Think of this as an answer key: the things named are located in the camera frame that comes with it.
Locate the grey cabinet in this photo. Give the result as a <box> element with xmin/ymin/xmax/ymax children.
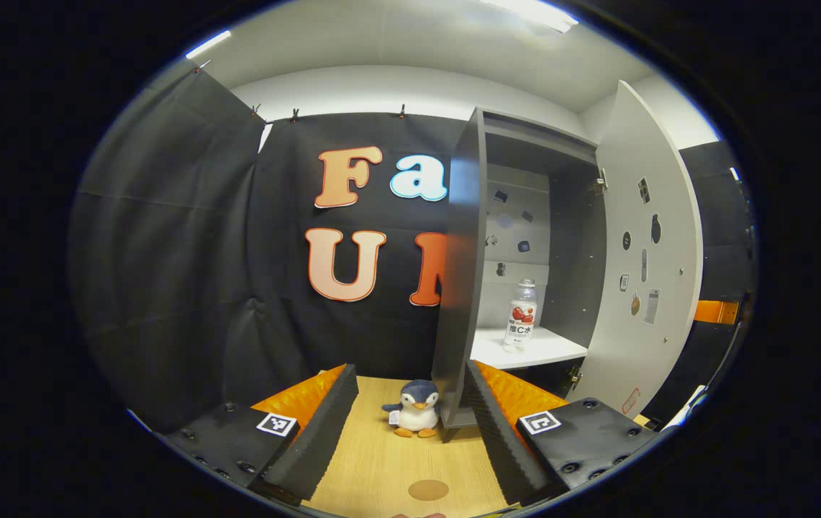
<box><xmin>430</xmin><ymin>108</ymin><xmax>609</xmax><ymax>445</ymax></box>

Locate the round brown coaster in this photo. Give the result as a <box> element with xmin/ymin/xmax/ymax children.
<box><xmin>408</xmin><ymin>479</ymin><xmax>450</xmax><ymax>502</ymax></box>

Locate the black backdrop cloth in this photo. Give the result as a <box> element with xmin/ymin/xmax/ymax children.
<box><xmin>68</xmin><ymin>68</ymin><xmax>756</xmax><ymax>432</ymax></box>

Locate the penguin plush toy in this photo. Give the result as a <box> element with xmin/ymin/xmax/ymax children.
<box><xmin>381</xmin><ymin>379</ymin><xmax>442</xmax><ymax>440</ymax></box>

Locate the ceiling light strip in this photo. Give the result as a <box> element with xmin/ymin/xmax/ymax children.
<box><xmin>482</xmin><ymin>0</ymin><xmax>579</xmax><ymax>33</ymax></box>
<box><xmin>186</xmin><ymin>30</ymin><xmax>232</xmax><ymax>60</ymax></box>

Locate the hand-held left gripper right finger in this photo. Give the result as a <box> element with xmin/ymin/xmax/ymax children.
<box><xmin>462</xmin><ymin>359</ymin><xmax>660</xmax><ymax>508</ymax></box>

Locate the white cabinet shelf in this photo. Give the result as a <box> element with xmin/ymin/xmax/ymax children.
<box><xmin>469</xmin><ymin>327</ymin><xmax>589</xmax><ymax>371</ymax></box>

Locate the clear bottle with red label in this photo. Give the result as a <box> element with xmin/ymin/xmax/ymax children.
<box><xmin>502</xmin><ymin>279</ymin><xmax>539</xmax><ymax>354</ymax></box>

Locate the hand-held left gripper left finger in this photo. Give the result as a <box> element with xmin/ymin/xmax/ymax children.
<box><xmin>155</xmin><ymin>363</ymin><xmax>359</xmax><ymax>506</ymax></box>

